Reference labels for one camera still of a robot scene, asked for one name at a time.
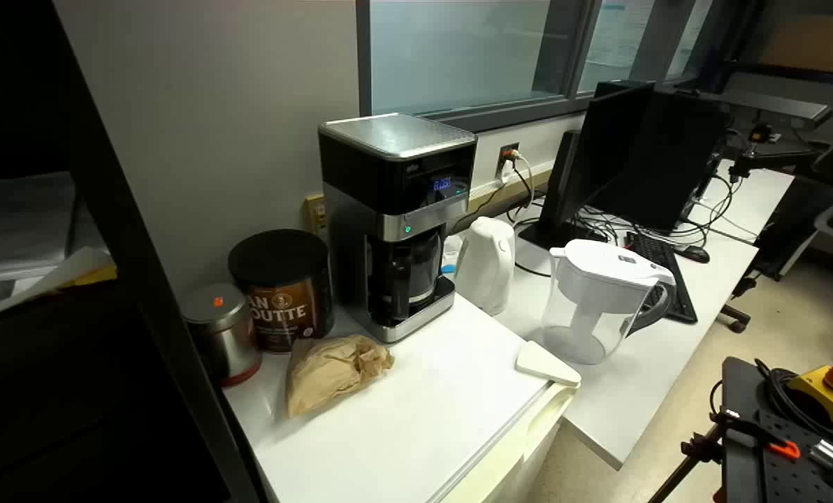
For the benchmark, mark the black and silver coffeemaker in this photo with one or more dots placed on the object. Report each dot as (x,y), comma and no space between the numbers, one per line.
(389,178)

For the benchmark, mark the white electric kettle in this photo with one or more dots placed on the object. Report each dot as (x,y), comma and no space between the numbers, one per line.
(488,267)

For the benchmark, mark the black-lidded coffee can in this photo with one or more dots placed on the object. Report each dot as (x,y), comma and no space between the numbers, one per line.
(282,290)

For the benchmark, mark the crumpled brown paper bag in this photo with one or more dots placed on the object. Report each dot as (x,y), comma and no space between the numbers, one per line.
(328,372)

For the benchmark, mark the white mini fridge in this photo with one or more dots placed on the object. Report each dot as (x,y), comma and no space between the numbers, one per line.
(417,421)

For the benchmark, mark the white folded paper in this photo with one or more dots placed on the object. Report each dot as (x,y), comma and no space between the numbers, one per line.
(547,364)

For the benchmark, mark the white water filter pitcher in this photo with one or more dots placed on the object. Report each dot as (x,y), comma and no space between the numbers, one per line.
(599,298)

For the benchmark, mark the stainless steel canister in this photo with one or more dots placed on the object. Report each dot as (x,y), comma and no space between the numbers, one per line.
(220,330)

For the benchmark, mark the black computer monitor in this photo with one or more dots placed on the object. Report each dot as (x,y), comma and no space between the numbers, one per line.
(651,157)

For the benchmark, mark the black keyboard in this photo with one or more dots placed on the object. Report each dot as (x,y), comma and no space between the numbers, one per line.
(677,283)

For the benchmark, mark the black computer mouse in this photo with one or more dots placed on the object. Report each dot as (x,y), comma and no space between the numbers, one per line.
(694,252)

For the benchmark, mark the black tripod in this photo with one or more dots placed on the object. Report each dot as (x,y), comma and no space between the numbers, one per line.
(691,457)

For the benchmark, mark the black perforated cart top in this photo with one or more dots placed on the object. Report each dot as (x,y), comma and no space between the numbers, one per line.
(747,401)

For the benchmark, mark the orange-tipped black clamp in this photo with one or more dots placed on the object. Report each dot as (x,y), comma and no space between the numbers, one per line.
(761,441)

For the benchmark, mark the stack of papers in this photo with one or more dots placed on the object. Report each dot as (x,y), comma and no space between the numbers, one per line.
(20,239)

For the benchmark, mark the black office chair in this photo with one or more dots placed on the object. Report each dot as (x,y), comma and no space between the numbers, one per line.
(811,204)

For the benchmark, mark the yellow emergency stop box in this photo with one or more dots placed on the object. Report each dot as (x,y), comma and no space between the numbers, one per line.
(832,387)

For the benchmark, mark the beige wall outlet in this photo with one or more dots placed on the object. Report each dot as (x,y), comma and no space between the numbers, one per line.
(315,210)

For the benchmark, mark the white wall outlet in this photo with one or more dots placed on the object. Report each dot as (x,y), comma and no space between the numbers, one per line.
(509,154)

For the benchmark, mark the black shelf frame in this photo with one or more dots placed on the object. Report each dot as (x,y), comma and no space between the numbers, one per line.
(126,252)

